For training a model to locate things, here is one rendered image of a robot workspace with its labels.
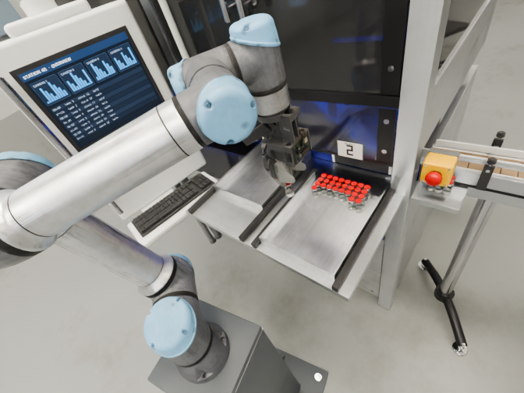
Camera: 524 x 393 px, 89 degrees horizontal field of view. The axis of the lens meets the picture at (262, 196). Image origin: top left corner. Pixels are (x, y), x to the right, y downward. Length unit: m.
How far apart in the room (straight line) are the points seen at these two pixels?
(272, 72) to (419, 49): 0.36
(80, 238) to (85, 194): 0.24
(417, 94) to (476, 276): 1.33
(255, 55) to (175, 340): 0.59
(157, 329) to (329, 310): 1.16
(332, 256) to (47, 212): 0.66
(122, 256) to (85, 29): 0.82
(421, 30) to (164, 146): 0.57
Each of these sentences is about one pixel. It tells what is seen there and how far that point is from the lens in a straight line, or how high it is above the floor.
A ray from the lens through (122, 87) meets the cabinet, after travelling 1.24.
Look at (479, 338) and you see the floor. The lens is 1.76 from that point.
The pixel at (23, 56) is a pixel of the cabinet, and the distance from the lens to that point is 1.20.
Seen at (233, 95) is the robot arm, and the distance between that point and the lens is 0.32.
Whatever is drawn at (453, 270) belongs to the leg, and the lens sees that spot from 1.45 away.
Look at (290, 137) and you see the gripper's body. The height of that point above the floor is 1.28.
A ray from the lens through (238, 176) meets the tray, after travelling 1.16.
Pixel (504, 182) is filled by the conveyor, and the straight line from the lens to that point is 1.01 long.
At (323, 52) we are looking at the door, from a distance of 0.83.
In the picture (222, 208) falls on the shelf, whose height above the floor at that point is 0.88.
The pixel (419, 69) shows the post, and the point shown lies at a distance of 0.75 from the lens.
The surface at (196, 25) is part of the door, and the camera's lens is 1.13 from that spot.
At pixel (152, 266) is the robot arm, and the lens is 0.72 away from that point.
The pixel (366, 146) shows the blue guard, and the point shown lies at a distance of 0.89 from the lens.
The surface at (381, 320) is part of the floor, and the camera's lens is 1.68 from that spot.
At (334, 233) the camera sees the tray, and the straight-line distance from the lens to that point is 0.86.
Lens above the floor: 1.57
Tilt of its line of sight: 42 degrees down
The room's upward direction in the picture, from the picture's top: 19 degrees counter-clockwise
